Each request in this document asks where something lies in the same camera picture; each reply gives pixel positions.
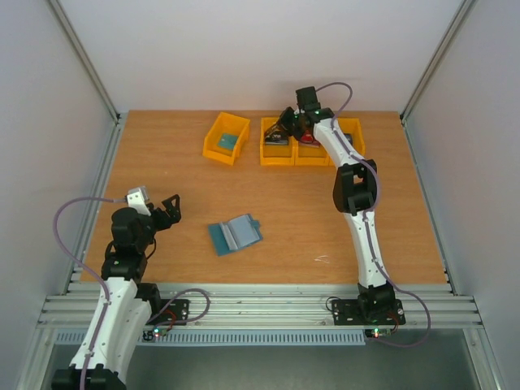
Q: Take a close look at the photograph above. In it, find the black VIP credit card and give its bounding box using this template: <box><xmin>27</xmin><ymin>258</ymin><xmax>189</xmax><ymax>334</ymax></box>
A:
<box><xmin>264</xmin><ymin>124</ymin><xmax>288</xmax><ymax>140</ymax></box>

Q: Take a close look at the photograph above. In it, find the single yellow bin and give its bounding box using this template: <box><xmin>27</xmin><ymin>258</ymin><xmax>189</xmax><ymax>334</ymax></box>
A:
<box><xmin>202</xmin><ymin>112</ymin><xmax>250</xmax><ymax>166</ymax></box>

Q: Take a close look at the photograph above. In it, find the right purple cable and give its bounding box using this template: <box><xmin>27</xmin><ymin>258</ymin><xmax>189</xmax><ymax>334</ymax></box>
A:
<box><xmin>316</xmin><ymin>82</ymin><xmax>431</xmax><ymax>349</ymax></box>

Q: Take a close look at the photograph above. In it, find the right aluminium frame post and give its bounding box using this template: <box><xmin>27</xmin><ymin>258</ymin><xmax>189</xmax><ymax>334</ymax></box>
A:
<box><xmin>400</xmin><ymin>0</ymin><xmax>477</xmax><ymax>123</ymax></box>

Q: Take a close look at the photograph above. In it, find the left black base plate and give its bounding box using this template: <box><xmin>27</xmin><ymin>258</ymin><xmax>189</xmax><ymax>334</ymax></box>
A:
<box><xmin>147</xmin><ymin>298</ymin><xmax>190</xmax><ymax>326</ymax></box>

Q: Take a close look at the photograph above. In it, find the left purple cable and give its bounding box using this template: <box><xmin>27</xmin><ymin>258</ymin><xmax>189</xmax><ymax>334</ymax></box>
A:
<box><xmin>53</xmin><ymin>197</ymin><xmax>131</xmax><ymax>390</ymax></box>

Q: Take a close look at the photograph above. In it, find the yellow bin with blue card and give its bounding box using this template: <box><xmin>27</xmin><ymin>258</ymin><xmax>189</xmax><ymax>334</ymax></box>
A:
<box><xmin>317</xmin><ymin>118</ymin><xmax>366</xmax><ymax>167</ymax></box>

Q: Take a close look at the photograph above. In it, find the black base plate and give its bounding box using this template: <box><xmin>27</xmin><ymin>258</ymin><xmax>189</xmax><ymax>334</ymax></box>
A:
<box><xmin>147</xmin><ymin>298</ymin><xmax>190</xmax><ymax>326</ymax></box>
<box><xmin>326</xmin><ymin>297</ymin><xmax>406</xmax><ymax>327</ymax></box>

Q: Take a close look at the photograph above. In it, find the purple cable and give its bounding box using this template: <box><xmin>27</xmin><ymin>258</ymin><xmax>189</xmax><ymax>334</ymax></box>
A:
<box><xmin>316</xmin><ymin>82</ymin><xmax>431</xmax><ymax>349</ymax></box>
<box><xmin>53</xmin><ymin>197</ymin><xmax>131</xmax><ymax>390</ymax></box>

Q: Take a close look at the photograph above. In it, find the blue card holder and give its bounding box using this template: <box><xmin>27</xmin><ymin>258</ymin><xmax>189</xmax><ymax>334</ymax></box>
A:
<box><xmin>208</xmin><ymin>214</ymin><xmax>263</xmax><ymax>256</ymax></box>

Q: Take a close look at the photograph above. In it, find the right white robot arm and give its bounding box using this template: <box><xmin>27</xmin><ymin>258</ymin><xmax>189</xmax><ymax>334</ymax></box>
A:
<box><xmin>265</xmin><ymin>86</ymin><xmax>405</xmax><ymax>326</ymax></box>

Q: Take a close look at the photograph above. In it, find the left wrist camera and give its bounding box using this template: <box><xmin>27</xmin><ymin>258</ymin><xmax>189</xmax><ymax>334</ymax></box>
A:
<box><xmin>126</xmin><ymin>186</ymin><xmax>151</xmax><ymax>216</ymax></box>

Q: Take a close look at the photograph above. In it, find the yellow bin with red card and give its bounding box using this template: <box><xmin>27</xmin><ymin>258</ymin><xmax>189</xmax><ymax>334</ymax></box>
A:
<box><xmin>295</xmin><ymin>126</ymin><xmax>328</xmax><ymax>167</ymax></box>

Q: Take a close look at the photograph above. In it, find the blue credit card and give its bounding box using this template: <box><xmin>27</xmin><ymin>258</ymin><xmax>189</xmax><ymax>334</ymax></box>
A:
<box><xmin>344</xmin><ymin>133</ymin><xmax>353</xmax><ymax>145</ymax></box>

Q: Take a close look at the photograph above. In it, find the left aluminium frame post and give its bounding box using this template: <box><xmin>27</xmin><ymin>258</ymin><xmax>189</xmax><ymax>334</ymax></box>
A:
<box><xmin>47</xmin><ymin>0</ymin><xmax>122</xmax><ymax>125</ymax></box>

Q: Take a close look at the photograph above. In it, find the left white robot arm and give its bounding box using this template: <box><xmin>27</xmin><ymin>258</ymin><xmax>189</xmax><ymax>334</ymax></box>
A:
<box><xmin>51</xmin><ymin>188</ymin><xmax>181</xmax><ymax>389</ymax></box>

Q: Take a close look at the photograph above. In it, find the grey slotted cable duct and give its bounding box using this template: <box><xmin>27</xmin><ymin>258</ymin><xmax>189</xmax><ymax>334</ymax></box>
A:
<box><xmin>54</xmin><ymin>331</ymin><xmax>366</xmax><ymax>347</ymax></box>

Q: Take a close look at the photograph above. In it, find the red card in bin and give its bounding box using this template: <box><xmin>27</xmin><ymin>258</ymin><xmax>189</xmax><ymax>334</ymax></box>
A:
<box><xmin>298</xmin><ymin>132</ymin><xmax>320</xmax><ymax>148</ymax></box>

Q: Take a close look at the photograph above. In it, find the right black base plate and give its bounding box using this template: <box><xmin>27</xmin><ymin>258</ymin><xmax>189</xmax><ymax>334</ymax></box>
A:
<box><xmin>326</xmin><ymin>297</ymin><xmax>406</xmax><ymax>327</ymax></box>

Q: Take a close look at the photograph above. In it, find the aluminium frame post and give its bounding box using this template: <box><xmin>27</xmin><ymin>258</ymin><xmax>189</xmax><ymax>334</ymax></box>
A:
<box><xmin>400</xmin><ymin>0</ymin><xmax>477</xmax><ymax>123</ymax></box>
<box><xmin>47</xmin><ymin>0</ymin><xmax>122</xmax><ymax>125</ymax></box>

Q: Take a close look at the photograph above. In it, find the aluminium rail base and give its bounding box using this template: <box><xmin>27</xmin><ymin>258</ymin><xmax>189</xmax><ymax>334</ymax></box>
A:
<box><xmin>37</xmin><ymin>282</ymin><xmax>483</xmax><ymax>330</ymax></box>

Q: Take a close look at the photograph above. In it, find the teal credit card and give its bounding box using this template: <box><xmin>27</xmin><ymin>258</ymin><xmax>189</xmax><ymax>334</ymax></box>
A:
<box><xmin>217</xmin><ymin>133</ymin><xmax>239</xmax><ymax>150</ymax></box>

